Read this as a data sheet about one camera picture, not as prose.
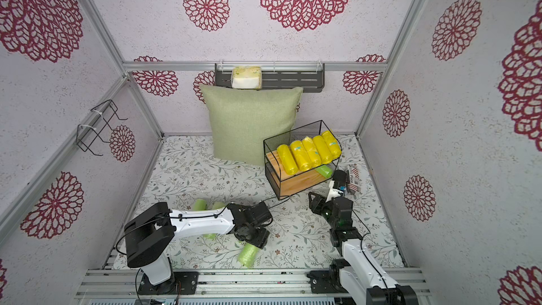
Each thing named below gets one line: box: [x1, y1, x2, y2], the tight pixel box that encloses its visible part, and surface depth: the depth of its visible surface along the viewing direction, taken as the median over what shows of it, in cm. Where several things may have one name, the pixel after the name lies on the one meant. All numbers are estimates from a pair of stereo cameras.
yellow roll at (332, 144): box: [321, 130, 342, 161], surface depth 90 cm
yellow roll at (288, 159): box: [276, 144, 299, 176], surface depth 87 cm
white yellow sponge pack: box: [230, 65, 262, 90], surface depth 92 cm
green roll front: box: [237, 242, 259, 268], surface depth 80 cm
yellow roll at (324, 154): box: [312, 134, 334, 165], surface depth 89 cm
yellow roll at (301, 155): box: [290, 139, 313, 172], surface depth 87 cm
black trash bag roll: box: [332, 169, 347, 183], surface depth 102 cm
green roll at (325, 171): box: [314, 164, 334, 179], surface depth 101 cm
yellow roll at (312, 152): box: [302, 136, 322, 169], surface depth 88 cm
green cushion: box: [199, 84, 304, 166], surface depth 89 cm
